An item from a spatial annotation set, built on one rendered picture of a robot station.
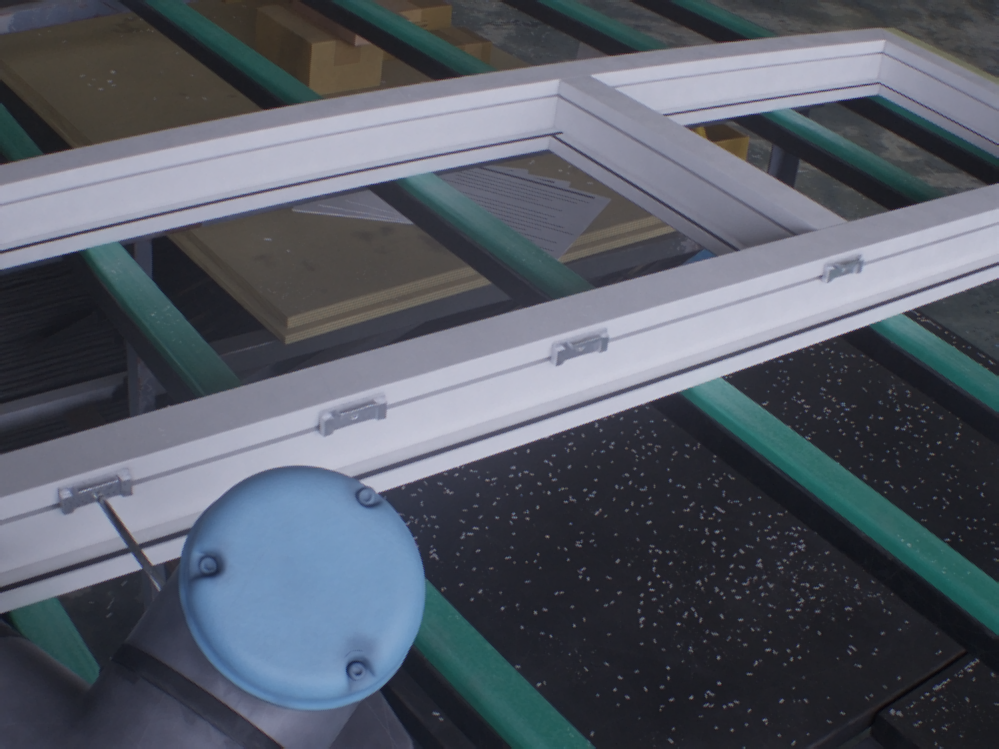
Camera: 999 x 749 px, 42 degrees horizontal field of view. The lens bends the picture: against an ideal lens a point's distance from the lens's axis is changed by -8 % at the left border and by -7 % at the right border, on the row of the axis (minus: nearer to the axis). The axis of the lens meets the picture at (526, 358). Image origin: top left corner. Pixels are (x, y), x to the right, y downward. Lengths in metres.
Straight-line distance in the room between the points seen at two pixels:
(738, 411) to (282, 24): 1.34
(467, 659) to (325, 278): 0.90
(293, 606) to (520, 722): 0.40
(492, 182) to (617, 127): 0.52
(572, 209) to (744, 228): 0.60
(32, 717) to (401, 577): 0.13
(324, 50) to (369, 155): 0.81
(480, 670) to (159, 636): 0.41
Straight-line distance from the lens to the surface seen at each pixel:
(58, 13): 2.07
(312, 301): 1.61
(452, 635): 0.85
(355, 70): 2.22
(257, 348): 1.58
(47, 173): 1.23
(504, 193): 1.90
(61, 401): 2.01
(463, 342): 0.98
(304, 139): 1.33
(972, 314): 3.35
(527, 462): 1.47
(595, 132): 1.45
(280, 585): 0.41
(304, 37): 2.19
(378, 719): 0.56
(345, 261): 1.70
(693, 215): 1.35
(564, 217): 1.85
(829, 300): 1.23
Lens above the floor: 1.44
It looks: 31 degrees down
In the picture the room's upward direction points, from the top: 8 degrees clockwise
